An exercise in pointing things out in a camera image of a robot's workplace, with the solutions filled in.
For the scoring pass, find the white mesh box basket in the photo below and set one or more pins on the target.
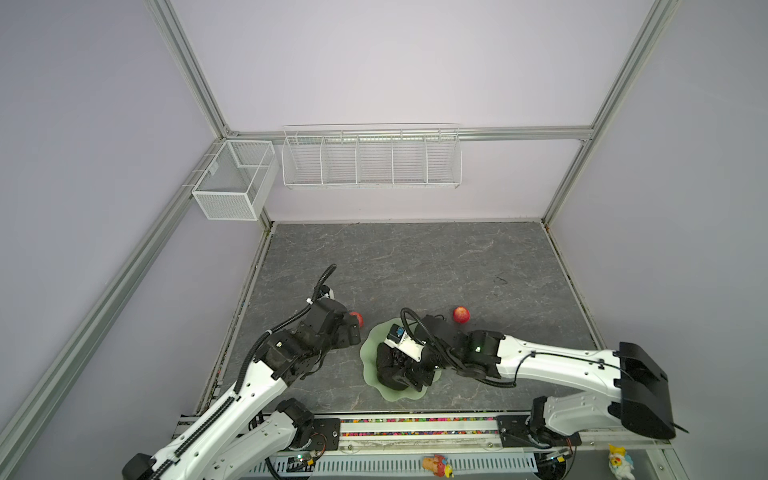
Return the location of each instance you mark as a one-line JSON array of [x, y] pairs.
[[237, 180]]

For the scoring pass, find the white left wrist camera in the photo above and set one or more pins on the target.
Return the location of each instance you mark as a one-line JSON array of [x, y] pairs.
[[325, 292]]

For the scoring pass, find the red fake peach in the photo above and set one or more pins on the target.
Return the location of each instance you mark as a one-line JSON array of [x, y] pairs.
[[461, 315]]

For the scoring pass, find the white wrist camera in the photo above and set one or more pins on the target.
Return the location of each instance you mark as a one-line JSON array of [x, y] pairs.
[[325, 292], [397, 338]]

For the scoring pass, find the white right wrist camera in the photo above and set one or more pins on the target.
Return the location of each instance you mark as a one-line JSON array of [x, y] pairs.
[[397, 338]]

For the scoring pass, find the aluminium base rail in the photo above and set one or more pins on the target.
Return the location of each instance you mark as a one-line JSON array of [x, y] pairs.
[[437, 432]]

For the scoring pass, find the white wire wall rack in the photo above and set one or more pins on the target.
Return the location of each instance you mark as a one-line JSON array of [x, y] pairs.
[[380, 155]]

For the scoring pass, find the colourful toy figure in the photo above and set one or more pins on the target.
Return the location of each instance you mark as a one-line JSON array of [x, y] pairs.
[[438, 465]]

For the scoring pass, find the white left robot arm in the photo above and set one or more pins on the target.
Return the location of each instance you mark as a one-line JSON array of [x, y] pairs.
[[219, 445]]

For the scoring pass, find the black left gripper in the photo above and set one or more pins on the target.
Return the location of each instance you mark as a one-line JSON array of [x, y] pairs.
[[345, 340]]

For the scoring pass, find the white yellow toy figure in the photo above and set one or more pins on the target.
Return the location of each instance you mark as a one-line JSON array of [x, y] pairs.
[[620, 463]]

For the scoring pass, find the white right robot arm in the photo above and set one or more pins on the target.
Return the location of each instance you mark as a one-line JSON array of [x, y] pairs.
[[623, 387]]

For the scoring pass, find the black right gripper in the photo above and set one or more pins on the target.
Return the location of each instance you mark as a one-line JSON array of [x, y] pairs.
[[410, 372]]

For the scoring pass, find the green wavy fruit bowl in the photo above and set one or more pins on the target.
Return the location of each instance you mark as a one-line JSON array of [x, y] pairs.
[[368, 356]]

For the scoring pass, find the red fake apple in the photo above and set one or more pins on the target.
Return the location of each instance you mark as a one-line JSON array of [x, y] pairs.
[[359, 319]]

